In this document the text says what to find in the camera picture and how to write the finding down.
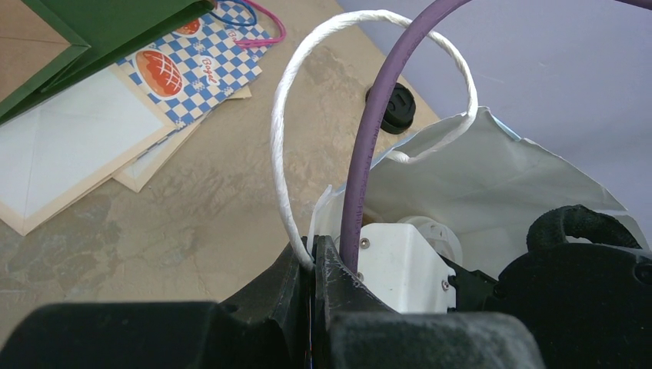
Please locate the checkered patterned paper bag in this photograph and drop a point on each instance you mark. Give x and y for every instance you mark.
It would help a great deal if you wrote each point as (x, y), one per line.
(187, 73)

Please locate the green paper bag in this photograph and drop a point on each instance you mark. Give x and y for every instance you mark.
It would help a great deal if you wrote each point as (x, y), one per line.
(100, 33)

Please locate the white cup lid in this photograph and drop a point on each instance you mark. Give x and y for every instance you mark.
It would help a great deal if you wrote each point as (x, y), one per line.
(440, 237)

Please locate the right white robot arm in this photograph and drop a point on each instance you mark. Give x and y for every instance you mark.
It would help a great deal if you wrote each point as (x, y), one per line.
(583, 289)

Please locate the cream paper bag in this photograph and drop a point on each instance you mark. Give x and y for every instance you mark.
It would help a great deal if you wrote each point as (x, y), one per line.
(58, 151)

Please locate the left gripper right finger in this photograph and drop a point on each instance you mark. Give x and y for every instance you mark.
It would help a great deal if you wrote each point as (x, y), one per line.
(352, 328)

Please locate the light blue paper bag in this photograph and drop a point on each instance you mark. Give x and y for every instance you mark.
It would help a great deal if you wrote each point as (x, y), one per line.
(469, 172)

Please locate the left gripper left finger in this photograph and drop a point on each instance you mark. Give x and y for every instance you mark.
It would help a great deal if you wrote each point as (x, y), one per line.
(263, 325)

